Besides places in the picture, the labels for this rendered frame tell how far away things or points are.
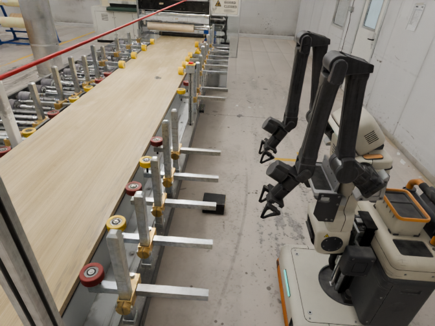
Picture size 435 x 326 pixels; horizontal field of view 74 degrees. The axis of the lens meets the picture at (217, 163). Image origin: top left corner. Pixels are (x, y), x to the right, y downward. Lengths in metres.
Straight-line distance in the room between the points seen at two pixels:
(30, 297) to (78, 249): 0.70
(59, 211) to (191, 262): 1.15
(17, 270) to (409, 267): 1.42
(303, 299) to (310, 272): 0.20
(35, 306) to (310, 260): 1.73
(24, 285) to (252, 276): 1.85
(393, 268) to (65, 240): 1.38
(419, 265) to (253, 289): 1.07
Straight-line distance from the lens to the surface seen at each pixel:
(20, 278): 0.54
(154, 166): 1.33
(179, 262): 2.30
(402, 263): 1.54
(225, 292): 2.16
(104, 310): 1.42
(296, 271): 1.99
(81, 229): 1.34
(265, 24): 11.84
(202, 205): 1.48
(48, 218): 1.44
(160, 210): 1.46
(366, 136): 1.26
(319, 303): 1.91
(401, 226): 1.62
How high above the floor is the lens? 1.80
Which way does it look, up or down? 32 degrees down
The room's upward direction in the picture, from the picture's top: 3 degrees clockwise
